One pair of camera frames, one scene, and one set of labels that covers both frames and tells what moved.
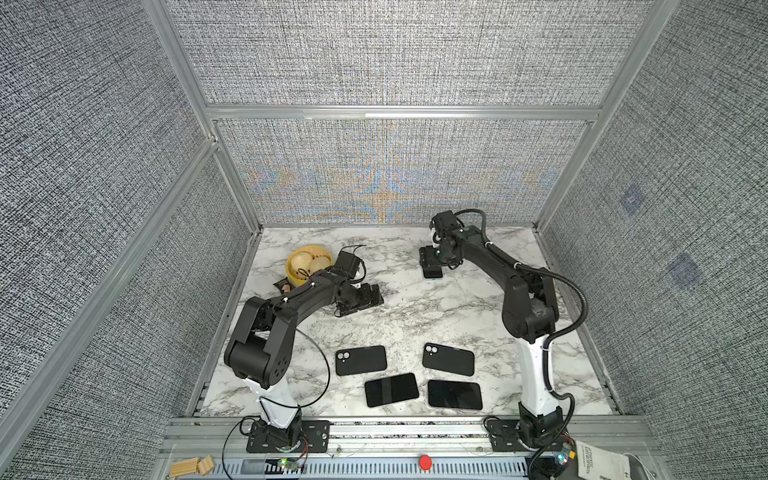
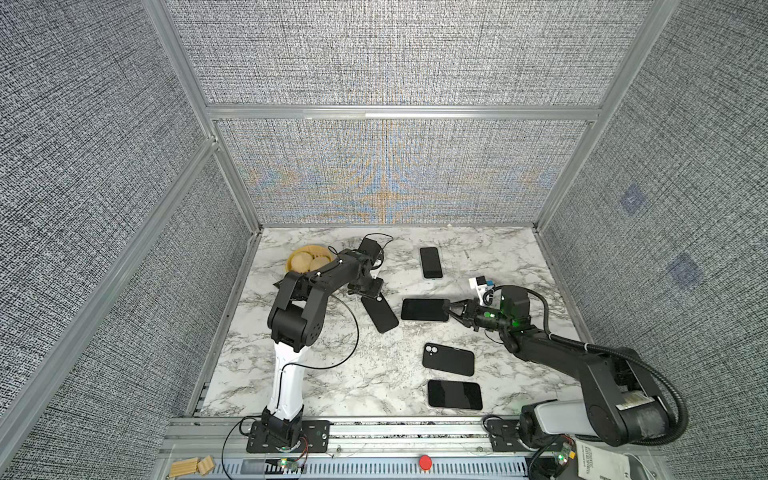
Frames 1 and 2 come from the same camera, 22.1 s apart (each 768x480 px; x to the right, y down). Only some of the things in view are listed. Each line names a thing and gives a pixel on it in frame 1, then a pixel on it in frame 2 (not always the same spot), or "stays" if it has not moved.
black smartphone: x=390 y=390 to x=420 y=309
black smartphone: x=454 y=394 stays
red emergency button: x=425 y=462 stays
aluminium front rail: x=201 y=448 stays
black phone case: x=448 y=359 stays
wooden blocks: x=190 y=466 stays
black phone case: x=360 y=360 to x=380 y=312
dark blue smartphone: x=432 y=268 stays
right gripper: x=454 y=262 to x=472 y=308
